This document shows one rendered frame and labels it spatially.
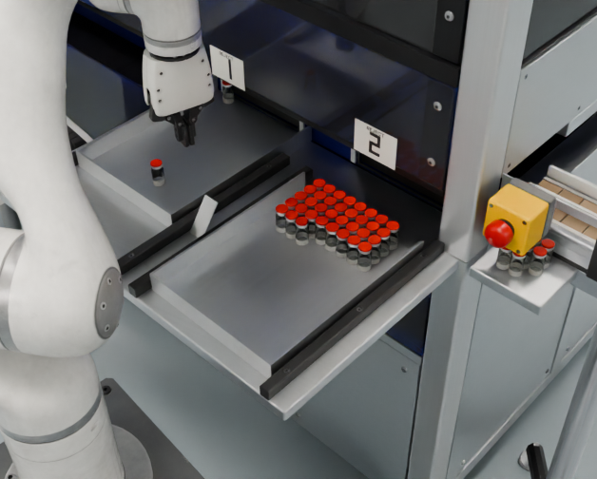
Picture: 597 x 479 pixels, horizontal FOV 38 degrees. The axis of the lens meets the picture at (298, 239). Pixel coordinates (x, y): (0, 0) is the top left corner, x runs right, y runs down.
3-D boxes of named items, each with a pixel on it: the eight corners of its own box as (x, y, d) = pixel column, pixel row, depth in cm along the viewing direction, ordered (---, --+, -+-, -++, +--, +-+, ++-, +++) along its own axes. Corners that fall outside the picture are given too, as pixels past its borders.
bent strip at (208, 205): (208, 220, 146) (205, 194, 142) (221, 229, 144) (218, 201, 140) (143, 263, 138) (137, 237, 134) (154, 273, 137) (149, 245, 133)
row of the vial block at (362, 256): (291, 216, 146) (291, 195, 143) (374, 267, 137) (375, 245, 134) (282, 222, 145) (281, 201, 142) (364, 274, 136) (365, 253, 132)
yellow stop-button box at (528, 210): (507, 212, 134) (514, 176, 129) (548, 233, 131) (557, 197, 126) (479, 237, 130) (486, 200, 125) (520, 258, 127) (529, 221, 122)
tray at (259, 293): (303, 187, 152) (303, 171, 150) (421, 257, 139) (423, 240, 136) (152, 289, 134) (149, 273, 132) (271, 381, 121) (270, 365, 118)
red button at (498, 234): (494, 229, 129) (498, 209, 126) (517, 241, 127) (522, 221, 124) (479, 242, 127) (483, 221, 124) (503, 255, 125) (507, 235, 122)
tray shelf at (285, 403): (201, 88, 179) (200, 80, 178) (485, 243, 143) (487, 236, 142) (-1, 199, 154) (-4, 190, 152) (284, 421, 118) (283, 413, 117)
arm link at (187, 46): (188, 7, 130) (190, 25, 132) (133, 23, 127) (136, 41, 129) (213, 30, 125) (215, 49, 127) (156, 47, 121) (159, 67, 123)
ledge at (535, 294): (516, 231, 145) (518, 223, 144) (586, 268, 139) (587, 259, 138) (468, 275, 138) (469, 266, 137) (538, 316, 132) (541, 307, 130)
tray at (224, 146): (217, 89, 175) (215, 74, 173) (312, 141, 162) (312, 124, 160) (79, 165, 157) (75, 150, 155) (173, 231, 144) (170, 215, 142)
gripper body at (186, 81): (193, 20, 131) (201, 84, 139) (130, 38, 127) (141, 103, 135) (216, 41, 126) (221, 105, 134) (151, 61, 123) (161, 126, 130)
